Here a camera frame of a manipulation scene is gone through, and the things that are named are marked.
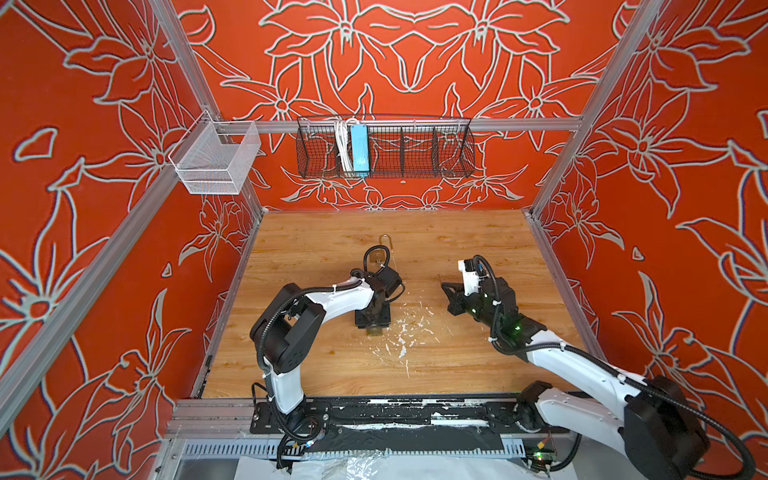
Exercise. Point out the light blue box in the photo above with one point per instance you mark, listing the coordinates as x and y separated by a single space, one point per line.
360 149

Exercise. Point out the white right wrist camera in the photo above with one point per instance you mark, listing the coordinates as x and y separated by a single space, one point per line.
471 271

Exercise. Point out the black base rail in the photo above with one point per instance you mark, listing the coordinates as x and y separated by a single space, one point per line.
460 425

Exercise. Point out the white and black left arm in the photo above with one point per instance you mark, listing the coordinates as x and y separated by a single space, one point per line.
284 334

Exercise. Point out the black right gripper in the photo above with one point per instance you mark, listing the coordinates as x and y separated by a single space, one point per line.
456 300

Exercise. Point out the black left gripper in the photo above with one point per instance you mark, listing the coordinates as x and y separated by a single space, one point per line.
385 322

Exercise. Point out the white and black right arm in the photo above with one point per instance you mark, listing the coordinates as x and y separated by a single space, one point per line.
648 420

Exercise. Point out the black wire wall basket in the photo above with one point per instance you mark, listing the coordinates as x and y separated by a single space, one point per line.
400 146

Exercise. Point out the white mesh wall basket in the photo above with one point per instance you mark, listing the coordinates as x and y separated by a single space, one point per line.
215 157

